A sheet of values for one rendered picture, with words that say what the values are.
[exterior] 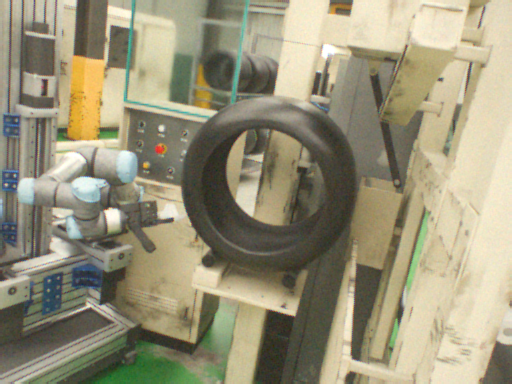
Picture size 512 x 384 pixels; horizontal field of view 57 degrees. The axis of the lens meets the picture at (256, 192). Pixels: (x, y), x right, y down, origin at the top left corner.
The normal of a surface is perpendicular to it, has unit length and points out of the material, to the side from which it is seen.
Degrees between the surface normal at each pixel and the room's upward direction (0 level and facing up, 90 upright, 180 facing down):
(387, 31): 90
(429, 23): 72
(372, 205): 90
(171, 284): 90
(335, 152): 62
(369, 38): 90
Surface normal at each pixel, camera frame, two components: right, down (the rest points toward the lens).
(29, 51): -0.55, 0.14
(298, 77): -0.22, 0.23
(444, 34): -0.17, -0.07
